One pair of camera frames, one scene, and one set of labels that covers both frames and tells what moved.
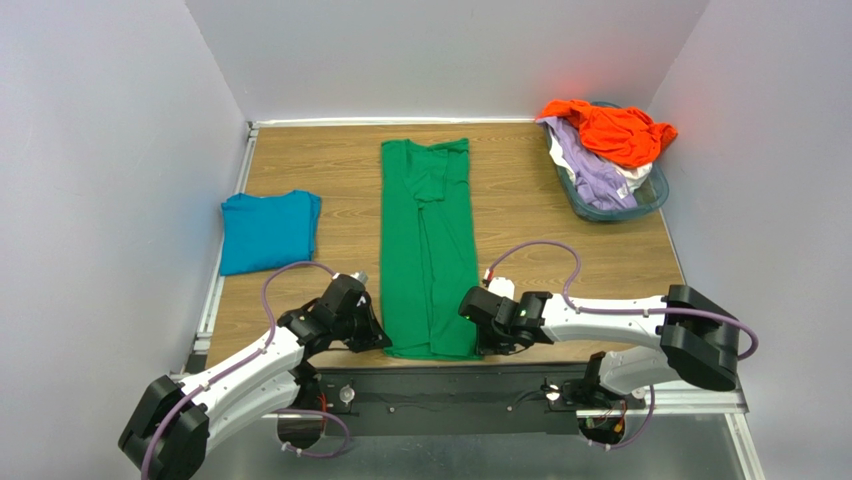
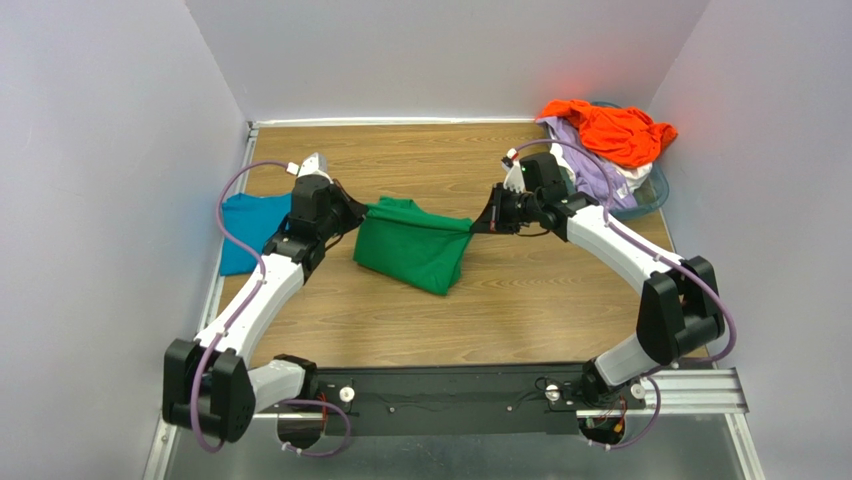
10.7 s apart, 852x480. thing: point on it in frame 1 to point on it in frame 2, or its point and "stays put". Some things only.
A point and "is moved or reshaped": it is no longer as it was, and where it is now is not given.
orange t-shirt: x=622 y=136 stays put
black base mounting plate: x=458 y=400 stays put
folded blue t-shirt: x=264 y=233 stays put
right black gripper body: x=490 y=324 to x=500 y=210
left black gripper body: x=363 y=326 to x=341 y=207
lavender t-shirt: x=598 y=182 stays put
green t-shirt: x=428 y=248 is moved or reshaped
